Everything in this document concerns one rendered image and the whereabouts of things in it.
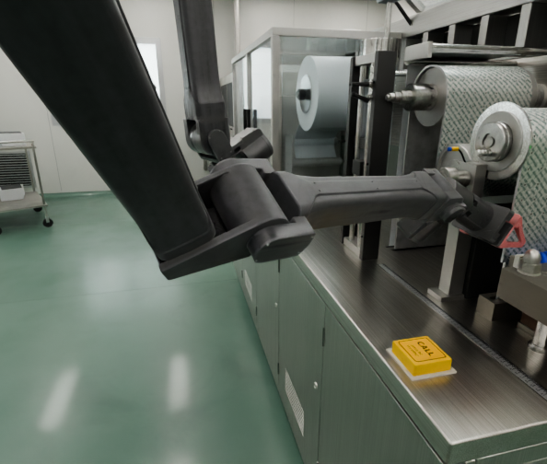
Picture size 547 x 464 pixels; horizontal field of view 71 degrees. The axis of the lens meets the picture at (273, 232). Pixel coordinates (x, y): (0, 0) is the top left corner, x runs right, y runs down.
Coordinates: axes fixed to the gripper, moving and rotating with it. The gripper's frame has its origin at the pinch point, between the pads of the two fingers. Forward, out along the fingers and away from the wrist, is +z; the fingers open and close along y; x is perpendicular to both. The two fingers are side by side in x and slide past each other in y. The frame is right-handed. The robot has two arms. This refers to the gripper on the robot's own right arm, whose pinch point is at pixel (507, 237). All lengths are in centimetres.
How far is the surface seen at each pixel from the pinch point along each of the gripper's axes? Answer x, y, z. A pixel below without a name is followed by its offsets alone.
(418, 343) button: -24.8, 8.1, -12.4
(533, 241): 2.1, 0.4, 5.8
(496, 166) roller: 10.8, -4.7, -7.9
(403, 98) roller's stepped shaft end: 18.6, -29.4, -20.1
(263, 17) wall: 167, -554, -6
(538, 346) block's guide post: -14.9, 12.3, 6.9
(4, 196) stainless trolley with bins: -194, -431, -177
